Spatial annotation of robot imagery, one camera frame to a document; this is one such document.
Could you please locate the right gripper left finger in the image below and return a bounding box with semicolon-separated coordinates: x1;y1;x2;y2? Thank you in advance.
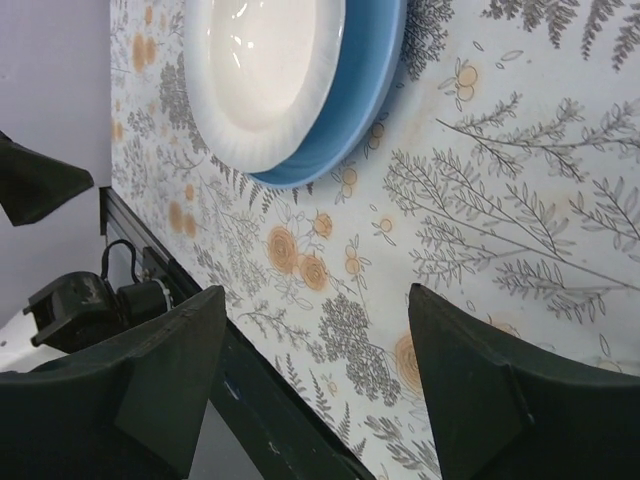
1;286;226;479

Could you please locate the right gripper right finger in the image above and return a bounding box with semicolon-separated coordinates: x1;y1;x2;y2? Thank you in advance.
408;284;639;479

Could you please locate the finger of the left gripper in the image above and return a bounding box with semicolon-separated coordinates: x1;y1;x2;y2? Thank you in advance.
1;132;94;227

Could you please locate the white deep plate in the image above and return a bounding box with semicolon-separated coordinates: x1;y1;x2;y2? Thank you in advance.
184;0;346;174

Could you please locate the blue round plate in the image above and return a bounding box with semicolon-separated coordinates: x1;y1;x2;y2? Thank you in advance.
249;0;408;189

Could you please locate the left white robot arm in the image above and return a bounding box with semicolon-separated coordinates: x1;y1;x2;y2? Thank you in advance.
1;135;173;373

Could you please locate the floral patterned table mat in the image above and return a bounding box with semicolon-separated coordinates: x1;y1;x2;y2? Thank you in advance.
110;1;639;479

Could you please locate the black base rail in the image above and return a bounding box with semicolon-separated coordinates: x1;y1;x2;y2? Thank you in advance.
100;187;372;479

